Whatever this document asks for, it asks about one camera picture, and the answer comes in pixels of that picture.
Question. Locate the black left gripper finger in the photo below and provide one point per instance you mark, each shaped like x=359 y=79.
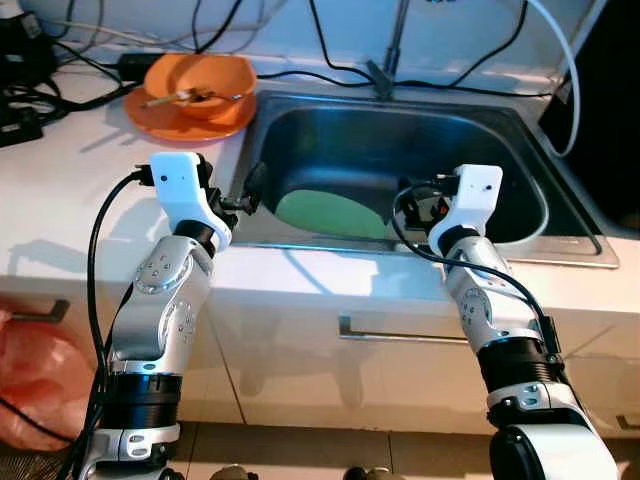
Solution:
x=255 y=185
x=208 y=172

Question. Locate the patterned chopstick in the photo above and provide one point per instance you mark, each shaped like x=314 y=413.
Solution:
x=165 y=99
x=205 y=96

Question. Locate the orange plastic bowl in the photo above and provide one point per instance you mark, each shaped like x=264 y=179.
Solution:
x=225 y=75

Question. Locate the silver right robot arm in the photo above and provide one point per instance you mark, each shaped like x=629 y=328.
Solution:
x=480 y=290

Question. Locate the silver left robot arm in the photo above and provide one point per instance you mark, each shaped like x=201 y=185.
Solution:
x=160 y=300

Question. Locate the white kitchen cabinet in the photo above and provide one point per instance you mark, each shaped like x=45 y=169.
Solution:
x=300 y=370

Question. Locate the orange plastic plate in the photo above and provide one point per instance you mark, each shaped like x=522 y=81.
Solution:
x=170 y=127

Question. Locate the green plate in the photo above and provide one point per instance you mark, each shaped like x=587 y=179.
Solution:
x=320 y=212

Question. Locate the stainless steel sink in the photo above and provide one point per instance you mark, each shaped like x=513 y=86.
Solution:
x=340 y=150

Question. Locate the black power adapter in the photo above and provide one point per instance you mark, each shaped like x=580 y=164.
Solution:
x=140 y=64

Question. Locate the metal faucet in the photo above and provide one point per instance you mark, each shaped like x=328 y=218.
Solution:
x=381 y=78

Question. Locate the small black box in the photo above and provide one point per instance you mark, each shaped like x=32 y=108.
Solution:
x=20 y=125

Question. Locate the black electronic device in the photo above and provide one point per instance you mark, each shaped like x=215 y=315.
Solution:
x=25 y=50

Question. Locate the red plastic bag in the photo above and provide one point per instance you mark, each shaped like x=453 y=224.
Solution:
x=40 y=380

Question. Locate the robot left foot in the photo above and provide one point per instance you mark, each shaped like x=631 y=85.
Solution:
x=232 y=473

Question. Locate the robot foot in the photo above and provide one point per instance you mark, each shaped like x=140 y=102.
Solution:
x=232 y=473
x=370 y=473

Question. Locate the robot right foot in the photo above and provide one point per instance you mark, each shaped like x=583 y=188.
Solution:
x=370 y=473

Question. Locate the grey woven mat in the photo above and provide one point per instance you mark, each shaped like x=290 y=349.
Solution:
x=30 y=465

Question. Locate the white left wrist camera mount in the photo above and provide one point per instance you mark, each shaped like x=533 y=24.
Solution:
x=180 y=185

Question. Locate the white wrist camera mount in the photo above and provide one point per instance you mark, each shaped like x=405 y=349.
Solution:
x=180 y=185
x=470 y=200

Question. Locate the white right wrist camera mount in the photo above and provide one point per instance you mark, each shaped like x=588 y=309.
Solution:
x=470 y=200

